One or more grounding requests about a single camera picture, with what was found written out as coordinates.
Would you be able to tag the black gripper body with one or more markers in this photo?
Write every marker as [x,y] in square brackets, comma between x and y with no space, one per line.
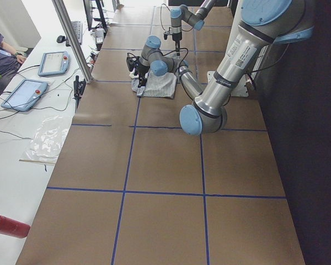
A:
[142,71]
[177,38]

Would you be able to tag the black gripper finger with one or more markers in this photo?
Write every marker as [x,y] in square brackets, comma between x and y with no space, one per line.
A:
[141,85]
[177,49]

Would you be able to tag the striped polo shirt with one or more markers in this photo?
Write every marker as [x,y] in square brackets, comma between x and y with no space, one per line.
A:
[157,86]

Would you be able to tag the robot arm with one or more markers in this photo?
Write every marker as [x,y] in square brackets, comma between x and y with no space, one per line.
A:
[262,23]
[182,14]

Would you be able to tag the black computer monitor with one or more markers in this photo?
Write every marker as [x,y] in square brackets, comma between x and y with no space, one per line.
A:
[88,7]

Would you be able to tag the black keyboard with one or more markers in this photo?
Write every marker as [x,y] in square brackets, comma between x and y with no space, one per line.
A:
[77,29]

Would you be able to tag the black computer mouse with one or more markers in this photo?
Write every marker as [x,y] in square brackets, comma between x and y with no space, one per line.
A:
[60,39]

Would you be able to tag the upper teach pendant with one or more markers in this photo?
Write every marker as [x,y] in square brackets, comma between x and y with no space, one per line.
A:
[54,63]

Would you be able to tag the teach pendant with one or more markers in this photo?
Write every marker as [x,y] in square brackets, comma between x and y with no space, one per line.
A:
[54,63]
[26,94]

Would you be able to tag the clear plastic bag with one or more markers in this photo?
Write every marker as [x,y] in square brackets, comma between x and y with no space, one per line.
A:
[48,140]

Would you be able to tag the lower teach pendant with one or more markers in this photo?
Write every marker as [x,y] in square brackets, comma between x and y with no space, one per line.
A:
[26,94]

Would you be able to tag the seated person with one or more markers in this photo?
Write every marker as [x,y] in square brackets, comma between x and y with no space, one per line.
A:
[10,63]

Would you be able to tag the red cylinder bottle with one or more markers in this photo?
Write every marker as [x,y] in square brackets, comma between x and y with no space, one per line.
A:
[13,228]

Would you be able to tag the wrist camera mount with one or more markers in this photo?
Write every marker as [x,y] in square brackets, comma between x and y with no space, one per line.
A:
[166,34]
[132,61]

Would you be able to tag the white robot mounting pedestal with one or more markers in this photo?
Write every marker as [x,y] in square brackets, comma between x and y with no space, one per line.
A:
[228,68]

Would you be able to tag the aluminium frame post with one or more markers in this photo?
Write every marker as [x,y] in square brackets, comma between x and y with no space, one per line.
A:
[76,48]

